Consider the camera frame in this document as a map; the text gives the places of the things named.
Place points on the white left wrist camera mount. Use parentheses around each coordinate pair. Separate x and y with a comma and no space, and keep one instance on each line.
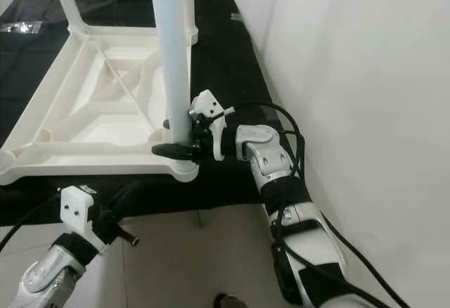
(81,209)

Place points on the white plastic children table top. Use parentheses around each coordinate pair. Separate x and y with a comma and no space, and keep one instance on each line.
(105,114)

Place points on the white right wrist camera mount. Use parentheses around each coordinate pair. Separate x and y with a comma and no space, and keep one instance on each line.
(206,105)

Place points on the black cloth mat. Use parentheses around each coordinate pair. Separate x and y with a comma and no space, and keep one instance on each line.
(239,62)

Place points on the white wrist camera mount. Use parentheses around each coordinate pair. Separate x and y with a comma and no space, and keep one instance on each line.
(206,105)
(81,209)

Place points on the clear tape piece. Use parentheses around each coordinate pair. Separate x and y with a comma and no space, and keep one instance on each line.
(21,27)
(235,17)

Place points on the silver right robot leg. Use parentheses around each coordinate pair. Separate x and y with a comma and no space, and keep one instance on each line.
(228,301)

